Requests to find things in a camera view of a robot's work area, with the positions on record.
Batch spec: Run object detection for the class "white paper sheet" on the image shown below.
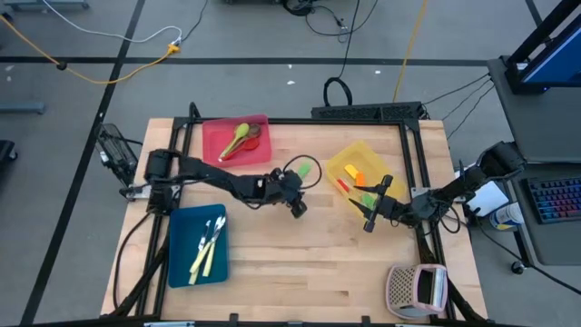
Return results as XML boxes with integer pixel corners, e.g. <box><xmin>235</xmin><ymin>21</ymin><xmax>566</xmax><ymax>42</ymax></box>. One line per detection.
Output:
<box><xmin>456</xmin><ymin>165</ymin><xmax>510</xmax><ymax>218</ymax></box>

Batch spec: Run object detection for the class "white can blue label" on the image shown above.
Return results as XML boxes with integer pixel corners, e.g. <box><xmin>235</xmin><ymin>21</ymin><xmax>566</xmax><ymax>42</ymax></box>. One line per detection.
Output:
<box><xmin>488</xmin><ymin>203</ymin><xmax>526</xmax><ymax>232</ymax></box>

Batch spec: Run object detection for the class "grey desk top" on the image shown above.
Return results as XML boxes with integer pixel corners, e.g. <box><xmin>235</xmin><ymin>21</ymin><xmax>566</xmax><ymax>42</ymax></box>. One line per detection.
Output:
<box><xmin>487</xmin><ymin>56</ymin><xmax>581</xmax><ymax>164</ymax></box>

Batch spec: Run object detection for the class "grey metal floor bar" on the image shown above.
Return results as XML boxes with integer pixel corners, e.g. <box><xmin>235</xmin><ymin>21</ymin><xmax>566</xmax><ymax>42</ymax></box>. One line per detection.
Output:
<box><xmin>0</xmin><ymin>102</ymin><xmax>47</xmax><ymax>114</ymax></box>
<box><xmin>4</xmin><ymin>0</ymin><xmax>91</xmax><ymax>11</ymax></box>

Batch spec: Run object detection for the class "yellow plastic bin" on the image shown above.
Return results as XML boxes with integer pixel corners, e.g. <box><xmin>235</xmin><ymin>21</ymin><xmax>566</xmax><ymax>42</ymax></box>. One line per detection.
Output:
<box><xmin>325</xmin><ymin>139</ymin><xmax>409</xmax><ymax>219</ymax></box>

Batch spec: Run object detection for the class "backlit black keyboard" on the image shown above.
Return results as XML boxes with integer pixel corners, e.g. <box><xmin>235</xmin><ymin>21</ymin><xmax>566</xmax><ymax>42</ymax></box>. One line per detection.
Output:
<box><xmin>526</xmin><ymin>176</ymin><xmax>581</xmax><ymax>226</ymax></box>

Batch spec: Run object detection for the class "black looped cable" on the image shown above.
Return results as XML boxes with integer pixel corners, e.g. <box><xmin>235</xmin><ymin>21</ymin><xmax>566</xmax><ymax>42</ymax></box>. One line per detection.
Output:
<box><xmin>321</xmin><ymin>0</ymin><xmax>362</xmax><ymax>109</ymax></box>

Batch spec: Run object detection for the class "thin black cable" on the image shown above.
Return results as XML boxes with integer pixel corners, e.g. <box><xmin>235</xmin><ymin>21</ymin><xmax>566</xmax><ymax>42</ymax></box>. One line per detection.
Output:
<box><xmin>421</xmin><ymin>72</ymin><xmax>492</xmax><ymax>106</ymax></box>
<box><xmin>447</xmin><ymin>84</ymin><xmax>497</xmax><ymax>140</ymax></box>
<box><xmin>442</xmin><ymin>79</ymin><xmax>495</xmax><ymax>121</ymax></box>

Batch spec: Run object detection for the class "green silicone spoon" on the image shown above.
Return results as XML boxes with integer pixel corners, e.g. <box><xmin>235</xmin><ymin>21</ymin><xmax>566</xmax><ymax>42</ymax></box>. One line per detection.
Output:
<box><xmin>217</xmin><ymin>122</ymin><xmax>251</xmax><ymax>163</ymax></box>

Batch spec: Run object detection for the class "black monitor blue screen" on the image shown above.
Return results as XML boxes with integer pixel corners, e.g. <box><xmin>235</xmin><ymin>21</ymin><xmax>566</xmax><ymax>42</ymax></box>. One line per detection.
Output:
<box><xmin>503</xmin><ymin>0</ymin><xmax>581</xmax><ymax>96</ymax></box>

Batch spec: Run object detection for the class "grey keyboard tray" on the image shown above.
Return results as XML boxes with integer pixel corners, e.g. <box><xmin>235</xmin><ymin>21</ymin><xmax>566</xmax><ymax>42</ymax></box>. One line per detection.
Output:
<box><xmin>506</xmin><ymin>162</ymin><xmax>581</xmax><ymax>267</ymax></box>

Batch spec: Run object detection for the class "black metal table frame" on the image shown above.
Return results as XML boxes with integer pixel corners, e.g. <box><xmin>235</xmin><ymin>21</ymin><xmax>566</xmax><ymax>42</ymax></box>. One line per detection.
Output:
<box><xmin>102</xmin><ymin>102</ymin><xmax>489</xmax><ymax>327</ymax></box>

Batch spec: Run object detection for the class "white floor cable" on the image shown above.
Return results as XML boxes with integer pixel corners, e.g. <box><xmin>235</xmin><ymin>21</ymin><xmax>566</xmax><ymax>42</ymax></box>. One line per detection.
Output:
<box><xmin>42</xmin><ymin>0</ymin><xmax>183</xmax><ymax>45</ymax></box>

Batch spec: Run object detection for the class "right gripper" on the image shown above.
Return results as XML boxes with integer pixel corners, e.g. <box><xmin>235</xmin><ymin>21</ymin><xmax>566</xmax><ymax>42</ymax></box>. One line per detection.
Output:
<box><xmin>348</xmin><ymin>173</ymin><xmax>424</xmax><ymax>233</ymax></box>

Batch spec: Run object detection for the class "pink box grater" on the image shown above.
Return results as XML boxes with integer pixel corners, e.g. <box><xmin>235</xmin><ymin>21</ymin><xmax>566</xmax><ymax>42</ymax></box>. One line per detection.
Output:
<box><xmin>385</xmin><ymin>263</ymin><xmax>449</xmax><ymax>322</ymax></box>

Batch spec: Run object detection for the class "black mesh power supply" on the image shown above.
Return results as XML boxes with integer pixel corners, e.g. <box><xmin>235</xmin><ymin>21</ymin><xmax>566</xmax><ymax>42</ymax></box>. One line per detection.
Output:
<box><xmin>94</xmin><ymin>123</ymin><xmax>140</xmax><ymax>178</ymax></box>

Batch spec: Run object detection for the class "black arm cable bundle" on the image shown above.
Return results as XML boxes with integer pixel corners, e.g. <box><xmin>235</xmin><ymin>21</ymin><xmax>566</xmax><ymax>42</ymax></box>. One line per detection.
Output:
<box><xmin>415</xmin><ymin>217</ymin><xmax>485</xmax><ymax>324</ymax></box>
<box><xmin>111</xmin><ymin>211</ymin><xmax>167</xmax><ymax>318</ymax></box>

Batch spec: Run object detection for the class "red plastic bin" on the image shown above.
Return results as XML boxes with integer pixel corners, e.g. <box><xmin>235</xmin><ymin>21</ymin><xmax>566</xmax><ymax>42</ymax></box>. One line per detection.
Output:
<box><xmin>202</xmin><ymin>114</ymin><xmax>273</xmax><ymax>170</ymax></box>

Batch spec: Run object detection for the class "yellow hanging cable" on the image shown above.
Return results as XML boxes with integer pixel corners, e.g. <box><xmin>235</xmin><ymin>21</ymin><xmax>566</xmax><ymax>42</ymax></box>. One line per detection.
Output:
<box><xmin>392</xmin><ymin>0</ymin><xmax>430</xmax><ymax>104</ymax></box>

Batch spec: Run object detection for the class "black floor cable tangle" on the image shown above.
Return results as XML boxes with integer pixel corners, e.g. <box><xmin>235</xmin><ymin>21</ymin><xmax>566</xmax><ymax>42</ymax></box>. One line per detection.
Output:
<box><xmin>281</xmin><ymin>0</ymin><xmax>380</xmax><ymax>45</ymax></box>

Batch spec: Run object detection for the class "brown wooden spoon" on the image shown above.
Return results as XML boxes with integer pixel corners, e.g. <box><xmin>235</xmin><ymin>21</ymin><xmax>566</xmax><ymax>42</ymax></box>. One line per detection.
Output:
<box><xmin>235</xmin><ymin>123</ymin><xmax>263</xmax><ymax>151</ymax></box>

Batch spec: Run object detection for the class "blue plastic bin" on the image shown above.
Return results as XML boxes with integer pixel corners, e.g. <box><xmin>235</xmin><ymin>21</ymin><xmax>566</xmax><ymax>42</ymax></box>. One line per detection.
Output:
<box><xmin>167</xmin><ymin>203</ymin><xmax>231</xmax><ymax>290</ymax></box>

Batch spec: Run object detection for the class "yellow floor extension cable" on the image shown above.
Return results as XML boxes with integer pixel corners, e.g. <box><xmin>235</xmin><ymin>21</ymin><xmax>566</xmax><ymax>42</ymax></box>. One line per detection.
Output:
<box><xmin>0</xmin><ymin>13</ymin><xmax>182</xmax><ymax>86</ymax></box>

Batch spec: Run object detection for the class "black power strip box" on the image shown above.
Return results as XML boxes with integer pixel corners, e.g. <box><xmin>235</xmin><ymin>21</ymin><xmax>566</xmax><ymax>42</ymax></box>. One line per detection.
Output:
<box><xmin>310</xmin><ymin>102</ymin><xmax>430</xmax><ymax>122</ymax></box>

